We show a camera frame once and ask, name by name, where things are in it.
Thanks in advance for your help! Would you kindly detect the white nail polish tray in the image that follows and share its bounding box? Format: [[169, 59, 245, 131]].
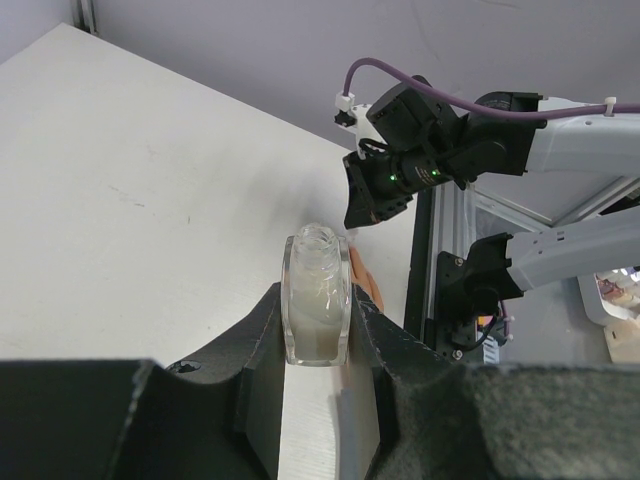
[[578, 274, 639, 327]]

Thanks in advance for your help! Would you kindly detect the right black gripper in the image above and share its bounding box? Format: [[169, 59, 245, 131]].
[[343, 151, 413, 228]]

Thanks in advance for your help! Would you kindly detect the left aluminium frame post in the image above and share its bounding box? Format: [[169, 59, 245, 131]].
[[70, 0, 99, 36]]

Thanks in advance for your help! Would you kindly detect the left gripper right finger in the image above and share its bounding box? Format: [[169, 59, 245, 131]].
[[349, 288, 639, 479]]

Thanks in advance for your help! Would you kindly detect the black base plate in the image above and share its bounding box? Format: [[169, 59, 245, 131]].
[[402, 184, 506, 364]]

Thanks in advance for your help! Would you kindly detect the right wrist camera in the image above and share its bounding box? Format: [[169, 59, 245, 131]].
[[334, 93, 384, 150]]

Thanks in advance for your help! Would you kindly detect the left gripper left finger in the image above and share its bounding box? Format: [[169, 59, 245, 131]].
[[1, 284, 285, 479]]

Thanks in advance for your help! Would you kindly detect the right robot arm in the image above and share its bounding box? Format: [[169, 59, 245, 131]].
[[335, 76, 639, 312]]

